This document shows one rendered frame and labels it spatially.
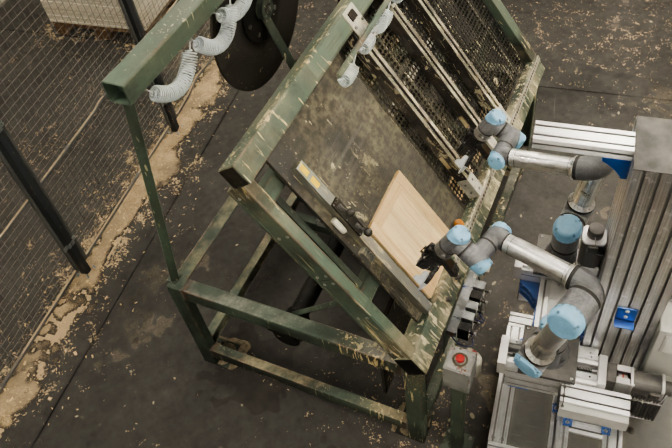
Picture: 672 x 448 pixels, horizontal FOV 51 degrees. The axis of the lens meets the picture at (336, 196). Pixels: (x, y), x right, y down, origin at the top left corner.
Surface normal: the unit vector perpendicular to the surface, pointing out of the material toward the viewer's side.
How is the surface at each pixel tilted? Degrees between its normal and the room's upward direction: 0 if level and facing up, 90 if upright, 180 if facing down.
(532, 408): 0
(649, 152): 0
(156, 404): 0
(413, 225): 55
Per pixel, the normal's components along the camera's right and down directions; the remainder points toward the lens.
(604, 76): -0.11, -0.65
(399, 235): 0.68, -0.18
